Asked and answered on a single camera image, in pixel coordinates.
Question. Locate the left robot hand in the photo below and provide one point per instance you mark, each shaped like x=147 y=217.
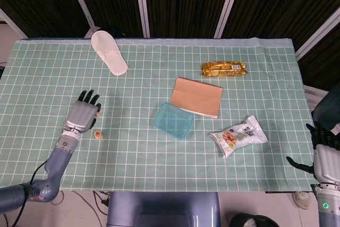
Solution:
x=81 y=116

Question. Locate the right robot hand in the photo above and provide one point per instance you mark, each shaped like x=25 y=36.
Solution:
x=328 y=161

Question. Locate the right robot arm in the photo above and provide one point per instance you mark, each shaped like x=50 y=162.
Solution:
x=328 y=208

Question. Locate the green grid tablecloth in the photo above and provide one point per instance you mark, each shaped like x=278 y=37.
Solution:
x=159 y=163

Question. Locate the white shoe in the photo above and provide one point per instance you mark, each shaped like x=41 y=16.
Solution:
x=302 y=200

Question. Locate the dark teal chair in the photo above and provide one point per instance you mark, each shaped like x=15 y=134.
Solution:
x=328 y=104

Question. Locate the white disposable slipper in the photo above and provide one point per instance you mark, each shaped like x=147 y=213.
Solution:
x=109 y=51

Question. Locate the clear container with blue rim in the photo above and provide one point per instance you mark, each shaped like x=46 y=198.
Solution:
x=172 y=122

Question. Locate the white snack bag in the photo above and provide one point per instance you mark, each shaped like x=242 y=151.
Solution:
x=239 y=138

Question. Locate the black trash bin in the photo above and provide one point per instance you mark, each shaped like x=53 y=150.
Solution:
x=252 y=221

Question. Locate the brown kraft spiral notebook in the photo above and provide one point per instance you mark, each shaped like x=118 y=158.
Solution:
x=197 y=96

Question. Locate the grey-blue robot torso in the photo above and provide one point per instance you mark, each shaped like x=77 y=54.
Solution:
x=162 y=211

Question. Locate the gold biscuit pack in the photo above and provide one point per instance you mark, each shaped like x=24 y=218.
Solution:
x=224 y=69

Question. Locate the white partition frame post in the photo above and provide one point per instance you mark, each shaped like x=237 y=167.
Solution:
x=142 y=3
x=79 y=1
x=228 y=3
x=13 y=23
x=318 y=33

